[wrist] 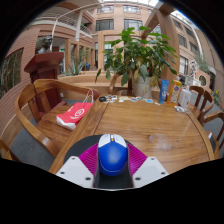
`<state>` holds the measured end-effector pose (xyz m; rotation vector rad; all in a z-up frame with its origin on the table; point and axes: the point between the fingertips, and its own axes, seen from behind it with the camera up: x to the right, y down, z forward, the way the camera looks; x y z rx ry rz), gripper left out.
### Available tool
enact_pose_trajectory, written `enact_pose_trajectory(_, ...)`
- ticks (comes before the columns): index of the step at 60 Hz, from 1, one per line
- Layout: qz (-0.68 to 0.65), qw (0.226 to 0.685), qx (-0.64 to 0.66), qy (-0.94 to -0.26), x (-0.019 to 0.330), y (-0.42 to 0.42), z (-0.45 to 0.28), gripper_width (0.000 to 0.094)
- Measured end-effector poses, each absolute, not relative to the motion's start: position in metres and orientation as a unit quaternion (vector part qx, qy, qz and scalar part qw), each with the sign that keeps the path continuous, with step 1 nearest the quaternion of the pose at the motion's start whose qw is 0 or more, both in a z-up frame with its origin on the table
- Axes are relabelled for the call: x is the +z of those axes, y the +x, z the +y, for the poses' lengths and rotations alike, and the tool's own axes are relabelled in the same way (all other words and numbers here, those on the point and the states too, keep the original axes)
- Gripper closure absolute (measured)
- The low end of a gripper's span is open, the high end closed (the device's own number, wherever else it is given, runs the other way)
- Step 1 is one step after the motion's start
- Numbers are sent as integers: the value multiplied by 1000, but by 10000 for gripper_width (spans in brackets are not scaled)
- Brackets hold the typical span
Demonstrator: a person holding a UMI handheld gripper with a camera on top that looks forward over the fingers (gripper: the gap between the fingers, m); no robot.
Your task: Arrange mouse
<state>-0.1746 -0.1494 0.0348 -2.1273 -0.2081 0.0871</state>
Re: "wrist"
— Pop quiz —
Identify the blue tube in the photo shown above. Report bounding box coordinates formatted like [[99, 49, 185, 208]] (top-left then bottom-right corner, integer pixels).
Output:
[[158, 78, 170, 105]]

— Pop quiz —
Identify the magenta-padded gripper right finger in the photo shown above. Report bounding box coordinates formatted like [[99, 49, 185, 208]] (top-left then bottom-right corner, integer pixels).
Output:
[[126, 143, 170, 189]]

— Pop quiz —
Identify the blue and white computer mouse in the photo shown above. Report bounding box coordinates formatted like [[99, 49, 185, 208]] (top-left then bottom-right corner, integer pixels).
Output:
[[97, 133, 129, 177]]

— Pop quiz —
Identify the red and white shopping bag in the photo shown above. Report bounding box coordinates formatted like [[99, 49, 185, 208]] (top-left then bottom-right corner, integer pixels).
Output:
[[55, 88, 95, 131]]

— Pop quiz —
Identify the wooden pillar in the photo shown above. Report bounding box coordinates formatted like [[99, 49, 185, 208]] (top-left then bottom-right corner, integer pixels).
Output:
[[141, 1, 181, 88]]

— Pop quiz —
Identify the dark red wooden lectern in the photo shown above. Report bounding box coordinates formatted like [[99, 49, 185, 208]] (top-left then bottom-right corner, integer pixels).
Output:
[[23, 51, 65, 114]]

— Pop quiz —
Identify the green potted plant, white pot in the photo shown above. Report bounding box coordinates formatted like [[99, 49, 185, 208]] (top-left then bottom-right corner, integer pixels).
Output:
[[94, 25, 179, 99]]

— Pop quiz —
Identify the dark bust statue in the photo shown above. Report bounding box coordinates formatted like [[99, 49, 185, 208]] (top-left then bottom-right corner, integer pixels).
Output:
[[35, 34, 54, 55]]

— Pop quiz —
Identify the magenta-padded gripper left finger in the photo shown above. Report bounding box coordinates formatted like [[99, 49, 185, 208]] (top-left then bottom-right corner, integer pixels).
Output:
[[55, 143, 101, 189]]

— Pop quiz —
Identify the yellow liquid bottle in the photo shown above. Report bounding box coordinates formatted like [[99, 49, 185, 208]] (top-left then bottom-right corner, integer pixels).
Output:
[[168, 79, 183, 105]]

